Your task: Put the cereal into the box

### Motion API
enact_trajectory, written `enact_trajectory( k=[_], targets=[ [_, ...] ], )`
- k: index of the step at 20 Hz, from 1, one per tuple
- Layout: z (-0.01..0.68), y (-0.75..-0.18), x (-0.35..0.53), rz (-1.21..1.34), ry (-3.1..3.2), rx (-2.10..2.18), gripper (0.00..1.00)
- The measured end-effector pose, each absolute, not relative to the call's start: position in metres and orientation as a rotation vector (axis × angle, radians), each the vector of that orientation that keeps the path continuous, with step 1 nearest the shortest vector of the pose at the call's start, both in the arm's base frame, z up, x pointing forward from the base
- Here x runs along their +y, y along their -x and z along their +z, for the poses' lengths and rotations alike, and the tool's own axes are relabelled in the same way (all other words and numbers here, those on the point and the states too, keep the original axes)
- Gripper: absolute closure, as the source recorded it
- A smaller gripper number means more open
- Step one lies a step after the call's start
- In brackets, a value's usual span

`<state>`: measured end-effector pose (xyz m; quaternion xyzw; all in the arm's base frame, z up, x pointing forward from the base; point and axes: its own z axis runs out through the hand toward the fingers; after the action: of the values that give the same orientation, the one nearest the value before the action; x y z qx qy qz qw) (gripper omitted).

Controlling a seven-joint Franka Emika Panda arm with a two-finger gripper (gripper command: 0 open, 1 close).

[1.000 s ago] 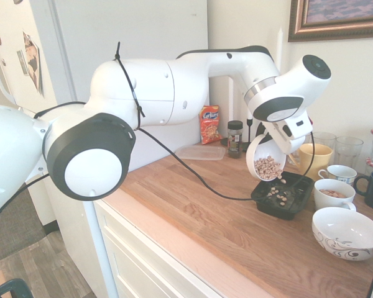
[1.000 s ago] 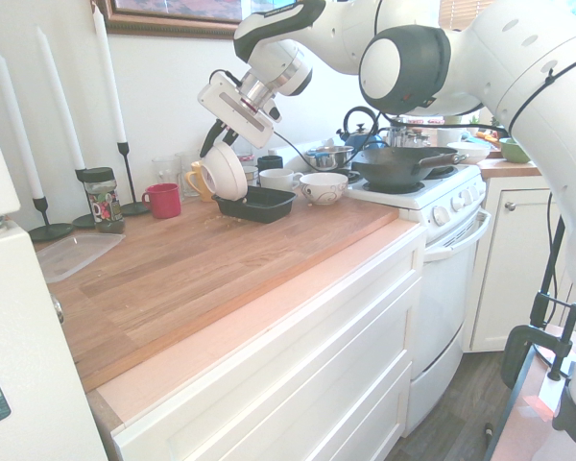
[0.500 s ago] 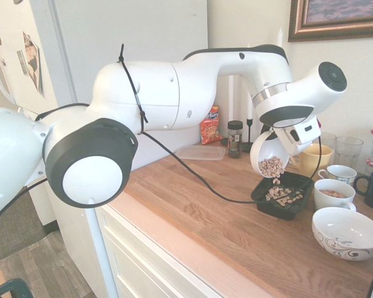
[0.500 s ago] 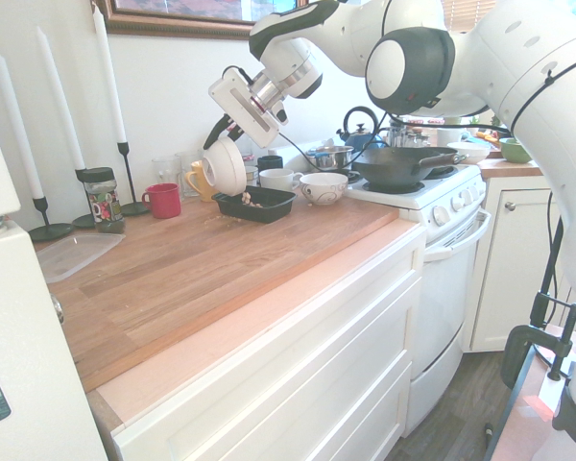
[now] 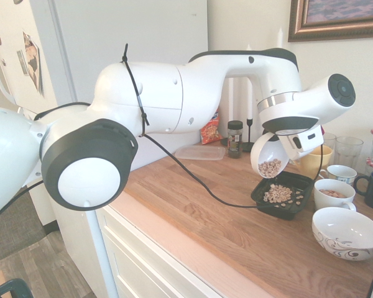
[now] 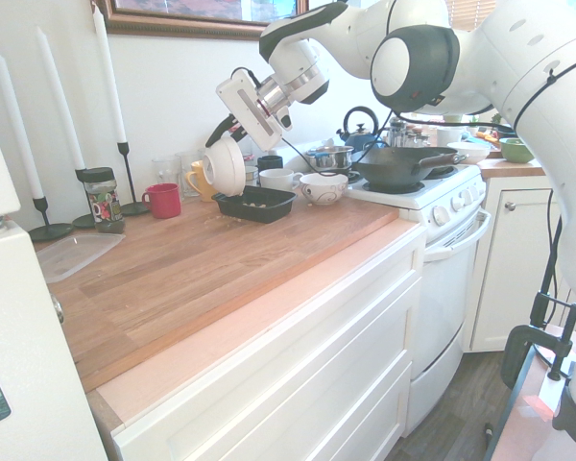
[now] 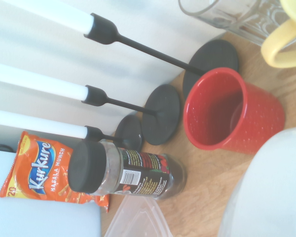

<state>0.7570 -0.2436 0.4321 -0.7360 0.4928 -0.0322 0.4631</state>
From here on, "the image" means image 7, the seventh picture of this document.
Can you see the plain white bowl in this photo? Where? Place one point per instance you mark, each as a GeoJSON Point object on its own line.
{"type": "Point", "coordinates": [269, 187]}

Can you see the medium black candle holder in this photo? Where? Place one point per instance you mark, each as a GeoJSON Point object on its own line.
{"type": "Point", "coordinates": [160, 116]}

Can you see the low black candle holder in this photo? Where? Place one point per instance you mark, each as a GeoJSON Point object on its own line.
{"type": "Point", "coordinates": [129, 130]}

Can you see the spice jar with black lid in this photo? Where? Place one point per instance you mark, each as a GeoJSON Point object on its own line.
{"type": "Point", "coordinates": [138, 172]}

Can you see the high black candle holder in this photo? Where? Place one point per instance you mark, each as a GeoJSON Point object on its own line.
{"type": "Point", "coordinates": [217, 54]}

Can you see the clear plastic lid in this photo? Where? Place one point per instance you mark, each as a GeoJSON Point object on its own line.
{"type": "Point", "coordinates": [138, 219]}

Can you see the short white candle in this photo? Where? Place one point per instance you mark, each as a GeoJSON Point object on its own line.
{"type": "Point", "coordinates": [39, 123]}

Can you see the red cup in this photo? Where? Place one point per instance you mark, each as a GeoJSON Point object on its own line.
{"type": "Point", "coordinates": [261, 118]}

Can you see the medium white candle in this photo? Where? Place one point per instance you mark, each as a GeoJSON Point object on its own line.
{"type": "Point", "coordinates": [39, 82]}

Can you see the orange Kurkure snack bag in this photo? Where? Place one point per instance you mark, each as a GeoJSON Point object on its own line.
{"type": "Point", "coordinates": [39, 170]}

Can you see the clear drinking glass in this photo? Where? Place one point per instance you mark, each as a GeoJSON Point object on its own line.
{"type": "Point", "coordinates": [236, 17]}

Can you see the tall white candle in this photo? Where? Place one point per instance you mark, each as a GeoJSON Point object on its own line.
{"type": "Point", "coordinates": [51, 14]}

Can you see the yellow mug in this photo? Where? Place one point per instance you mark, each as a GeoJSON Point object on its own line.
{"type": "Point", "coordinates": [281, 37]}

